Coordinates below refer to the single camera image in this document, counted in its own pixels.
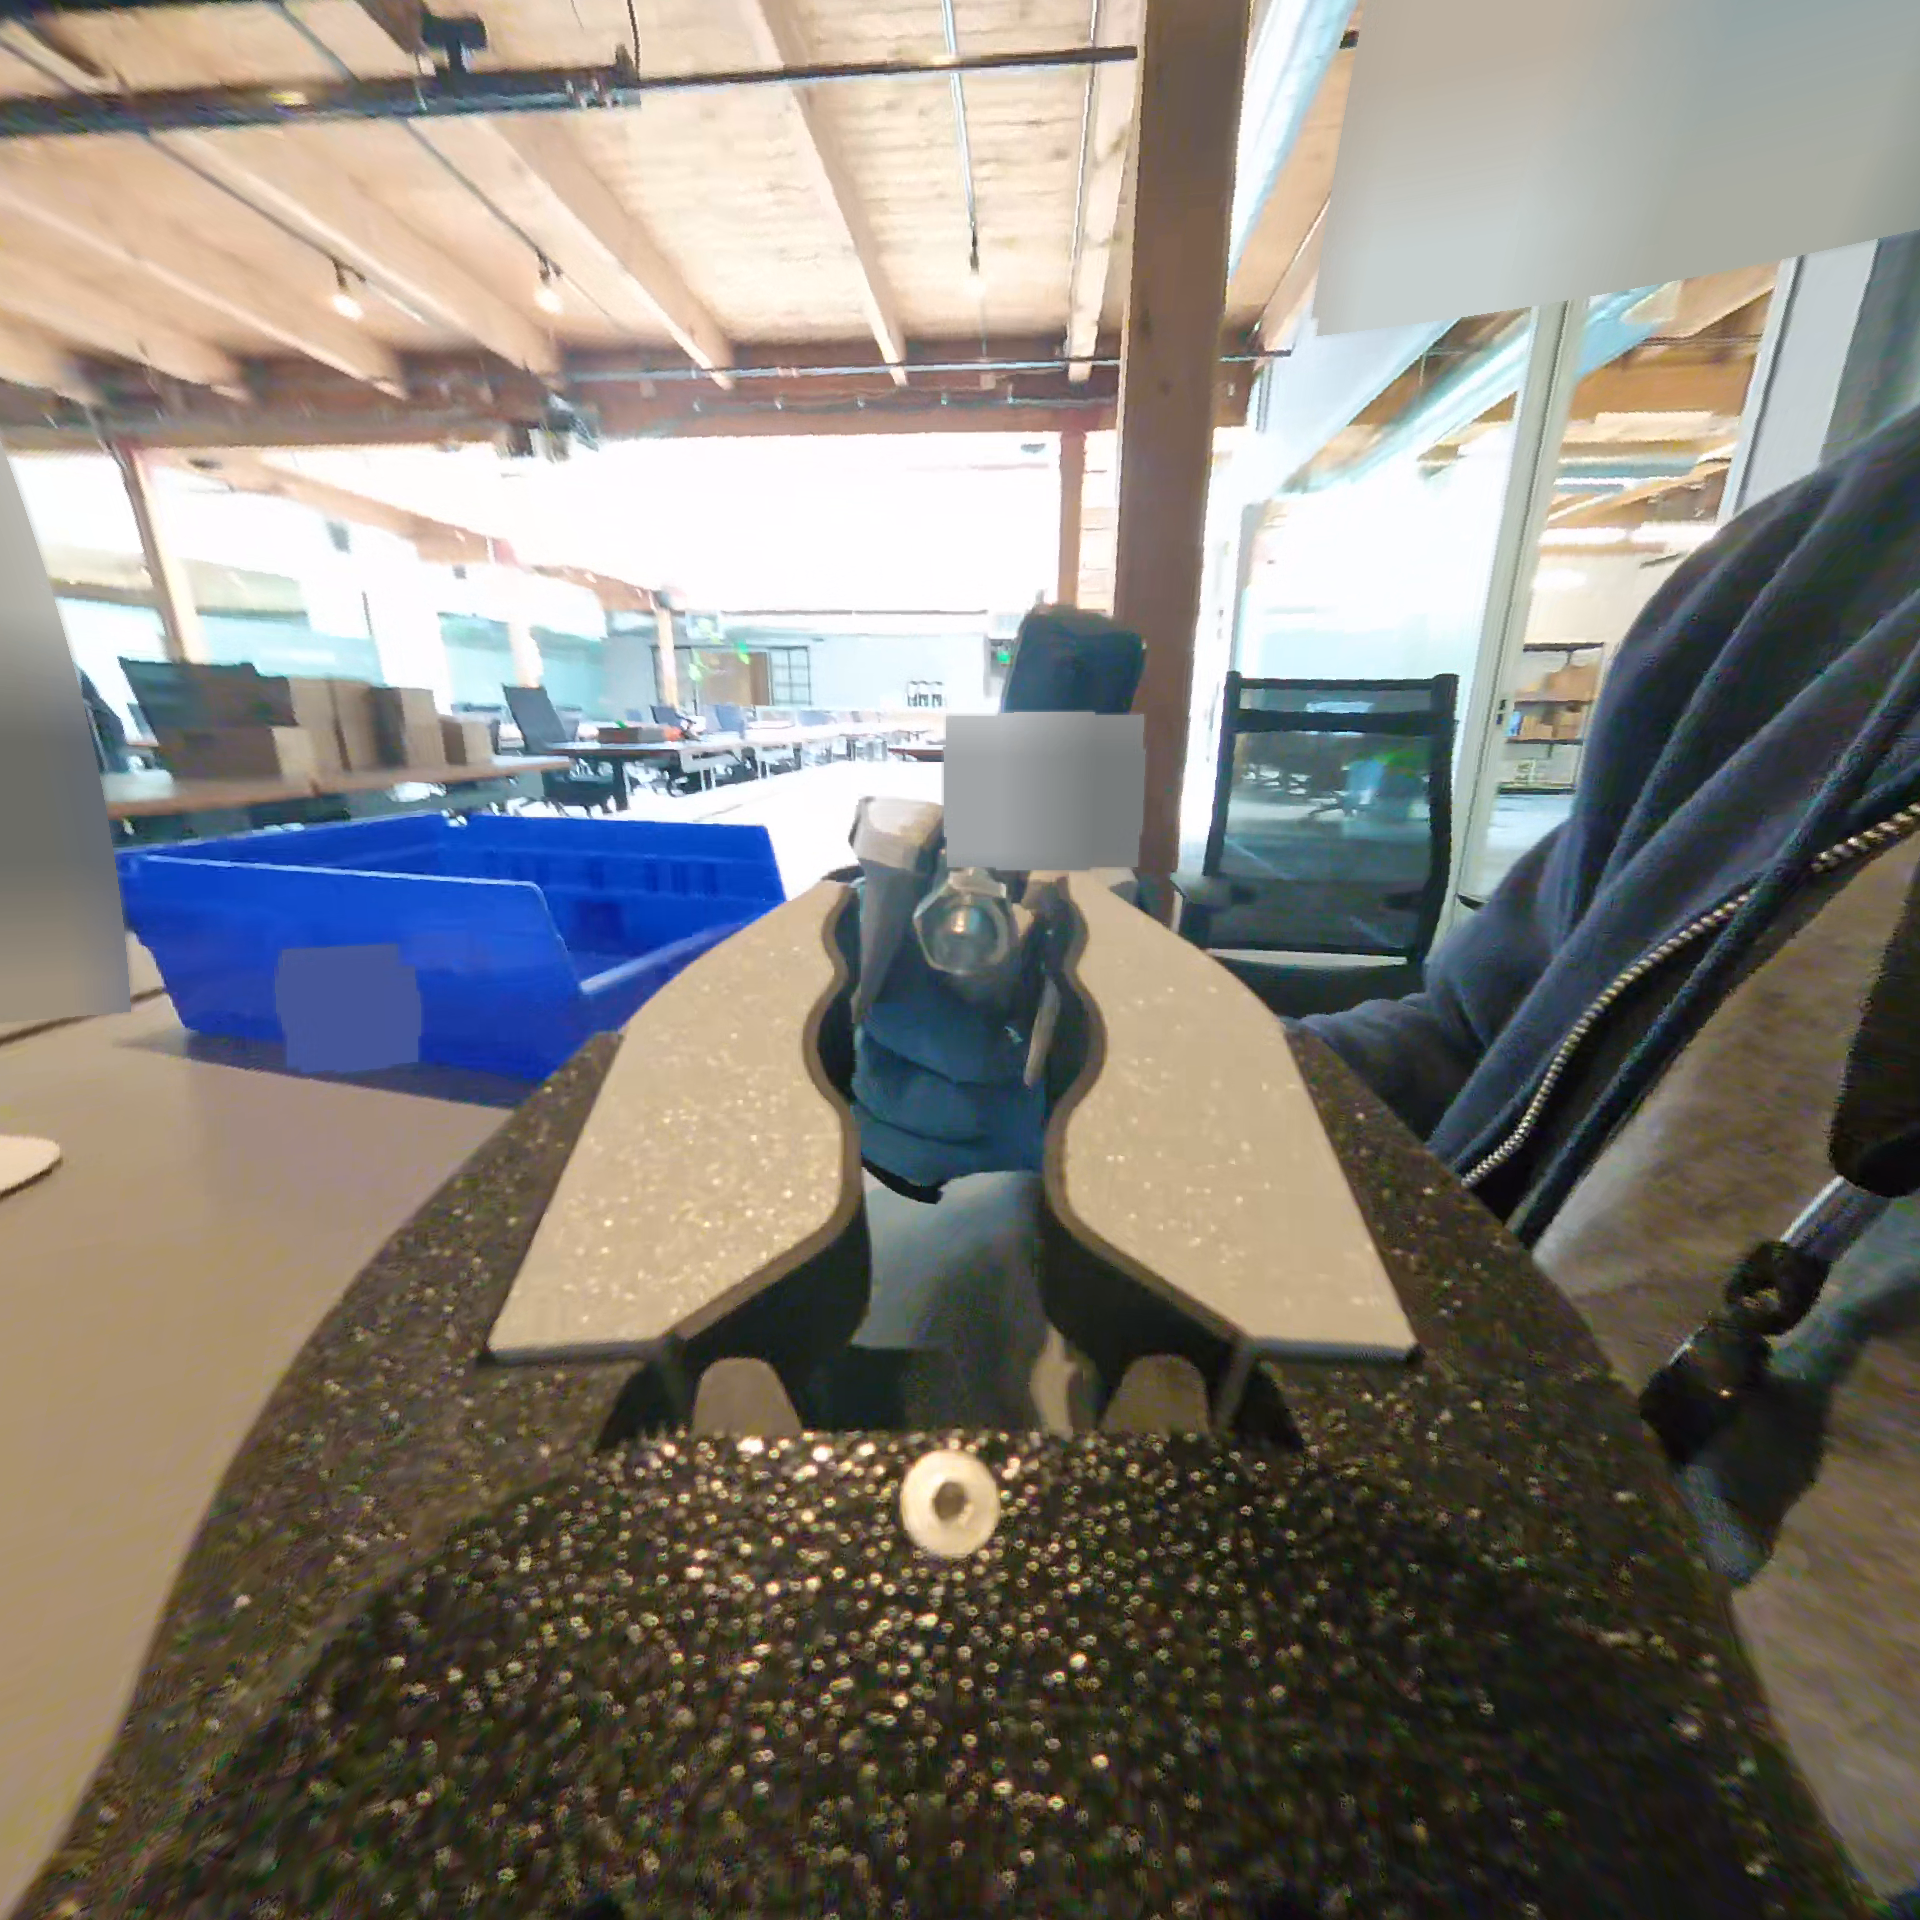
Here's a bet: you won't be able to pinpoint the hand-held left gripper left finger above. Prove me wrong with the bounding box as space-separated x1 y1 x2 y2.
479 876 875 1367

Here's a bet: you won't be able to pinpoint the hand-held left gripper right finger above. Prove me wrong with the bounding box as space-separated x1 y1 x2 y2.
1038 870 1422 1364

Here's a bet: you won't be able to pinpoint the silver bolt with nut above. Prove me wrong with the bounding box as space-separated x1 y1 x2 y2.
914 882 1025 980

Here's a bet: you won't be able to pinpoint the navy zip jacket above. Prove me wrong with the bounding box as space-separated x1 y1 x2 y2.
1409 403 1920 1247

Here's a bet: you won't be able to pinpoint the black mesh office chair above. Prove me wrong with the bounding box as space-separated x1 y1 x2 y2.
1176 669 1461 999

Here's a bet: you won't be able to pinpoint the large blue plastic bin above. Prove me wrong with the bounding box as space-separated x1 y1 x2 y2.
116 810 790 1085

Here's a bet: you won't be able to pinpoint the storage shelf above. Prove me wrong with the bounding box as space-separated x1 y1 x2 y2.
1506 641 1607 790

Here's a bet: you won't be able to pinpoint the stack of cardboard boxes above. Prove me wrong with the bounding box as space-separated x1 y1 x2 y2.
156 671 500 781

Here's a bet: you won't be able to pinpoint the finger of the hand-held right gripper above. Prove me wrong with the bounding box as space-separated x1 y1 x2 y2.
849 797 949 1026
1020 882 1086 1085

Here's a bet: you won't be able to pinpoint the person's right hand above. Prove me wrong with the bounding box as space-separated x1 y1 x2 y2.
851 965 1052 1200

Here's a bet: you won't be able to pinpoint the black badge reel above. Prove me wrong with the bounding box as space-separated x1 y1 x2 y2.
1638 1175 1870 1470

